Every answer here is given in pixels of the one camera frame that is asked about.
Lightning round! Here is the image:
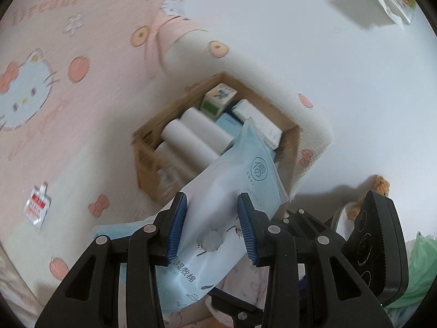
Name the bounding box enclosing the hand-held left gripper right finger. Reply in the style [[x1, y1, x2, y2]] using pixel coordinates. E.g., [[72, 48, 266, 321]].
[[238, 193, 393, 328]]

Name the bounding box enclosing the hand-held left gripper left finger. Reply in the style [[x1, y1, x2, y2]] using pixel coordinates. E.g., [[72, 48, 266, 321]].
[[34, 192, 188, 328]]

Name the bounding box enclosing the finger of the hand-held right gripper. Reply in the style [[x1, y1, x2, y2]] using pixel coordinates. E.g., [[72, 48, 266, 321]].
[[210, 287, 267, 328], [282, 208, 346, 251]]

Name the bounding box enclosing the light blue wet wipes pack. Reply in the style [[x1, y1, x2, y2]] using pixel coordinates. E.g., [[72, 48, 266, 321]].
[[155, 116, 291, 315]]

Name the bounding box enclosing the cardboard box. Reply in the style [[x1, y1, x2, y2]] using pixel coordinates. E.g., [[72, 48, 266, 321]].
[[131, 72, 301, 204]]

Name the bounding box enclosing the white paper roll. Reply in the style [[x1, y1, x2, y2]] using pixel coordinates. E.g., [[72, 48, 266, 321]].
[[155, 143, 205, 178], [161, 119, 222, 165], [181, 107, 236, 151]]

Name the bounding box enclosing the green plastic bag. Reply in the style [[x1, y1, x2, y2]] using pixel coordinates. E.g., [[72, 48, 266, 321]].
[[386, 234, 437, 311]]

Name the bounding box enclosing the light blue plastic packet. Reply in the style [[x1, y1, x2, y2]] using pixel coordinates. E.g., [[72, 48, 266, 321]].
[[92, 221, 161, 247]]

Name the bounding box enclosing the brown plush toy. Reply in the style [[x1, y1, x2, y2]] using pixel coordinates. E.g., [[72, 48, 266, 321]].
[[345, 175, 391, 221]]

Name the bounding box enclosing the white spiral notepad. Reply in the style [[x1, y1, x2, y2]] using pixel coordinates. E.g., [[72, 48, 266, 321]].
[[234, 99, 283, 149]]

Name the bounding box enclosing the light blue Lucky booklet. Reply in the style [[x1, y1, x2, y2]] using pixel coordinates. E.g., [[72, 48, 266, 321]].
[[214, 113, 244, 140]]

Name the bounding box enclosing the green white carton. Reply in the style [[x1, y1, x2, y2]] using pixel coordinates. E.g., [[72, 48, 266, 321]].
[[200, 83, 238, 118]]

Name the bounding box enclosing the small red label sachet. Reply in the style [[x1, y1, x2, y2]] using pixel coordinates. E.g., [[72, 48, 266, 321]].
[[23, 183, 52, 228]]

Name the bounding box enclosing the pink cartoon printed blanket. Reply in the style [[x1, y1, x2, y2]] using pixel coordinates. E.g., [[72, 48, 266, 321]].
[[0, 0, 333, 328]]

